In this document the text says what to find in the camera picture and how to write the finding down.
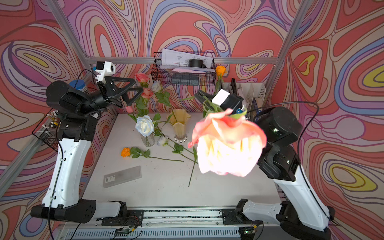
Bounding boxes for yellow ruffled vase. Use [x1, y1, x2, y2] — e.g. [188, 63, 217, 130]
[169, 109, 191, 143]

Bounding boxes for clear glass vase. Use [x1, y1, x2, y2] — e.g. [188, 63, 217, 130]
[141, 133, 156, 148]

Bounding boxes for cup of pencils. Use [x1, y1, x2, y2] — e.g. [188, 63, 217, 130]
[45, 110, 61, 129]

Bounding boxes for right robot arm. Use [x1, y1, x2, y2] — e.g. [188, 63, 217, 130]
[189, 90, 335, 240]

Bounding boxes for black wire basket left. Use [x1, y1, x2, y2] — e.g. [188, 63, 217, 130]
[32, 109, 59, 152]

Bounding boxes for black wire basket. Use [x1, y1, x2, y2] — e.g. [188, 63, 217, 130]
[32, 109, 59, 152]
[151, 51, 217, 87]

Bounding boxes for white plastic book organizer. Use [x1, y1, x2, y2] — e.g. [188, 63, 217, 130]
[235, 82, 266, 112]

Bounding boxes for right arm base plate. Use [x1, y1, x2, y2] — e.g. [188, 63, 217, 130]
[219, 209, 264, 226]

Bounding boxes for black wire basket back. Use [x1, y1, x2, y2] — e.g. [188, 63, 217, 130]
[151, 51, 217, 87]

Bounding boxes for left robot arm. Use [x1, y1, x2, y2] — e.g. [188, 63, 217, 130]
[31, 76, 143, 224]

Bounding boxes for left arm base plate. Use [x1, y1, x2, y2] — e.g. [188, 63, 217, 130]
[102, 209, 145, 227]

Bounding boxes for pink rose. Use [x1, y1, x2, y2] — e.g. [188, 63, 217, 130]
[188, 109, 267, 177]
[139, 88, 154, 117]
[135, 73, 151, 89]

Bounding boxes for black tape roll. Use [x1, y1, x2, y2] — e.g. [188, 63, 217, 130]
[188, 59, 206, 68]

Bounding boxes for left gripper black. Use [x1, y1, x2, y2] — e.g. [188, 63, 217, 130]
[76, 80, 142, 119]

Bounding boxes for blue lid pencil jar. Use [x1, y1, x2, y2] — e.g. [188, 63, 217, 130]
[70, 80, 87, 92]

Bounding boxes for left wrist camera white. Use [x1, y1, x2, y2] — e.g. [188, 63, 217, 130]
[94, 61, 116, 83]

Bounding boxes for small pink rosebud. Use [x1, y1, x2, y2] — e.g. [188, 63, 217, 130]
[125, 106, 138, 123]

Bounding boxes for white papers in basket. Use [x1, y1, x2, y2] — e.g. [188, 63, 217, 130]
[160, 49, 216, 73]

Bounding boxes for orange rose tall stem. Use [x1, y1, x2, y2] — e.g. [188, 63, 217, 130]
[215, 66, 227, 94]

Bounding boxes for small orange tulip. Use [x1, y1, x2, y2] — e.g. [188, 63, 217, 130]
[188, 147, 198, 187]

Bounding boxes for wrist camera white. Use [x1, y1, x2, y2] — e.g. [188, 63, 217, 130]
[212, 89, 231, 106]
[94, 61, 116, 83]

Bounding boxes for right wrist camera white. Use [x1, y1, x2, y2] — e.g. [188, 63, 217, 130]
[212, 89, 231, 106]

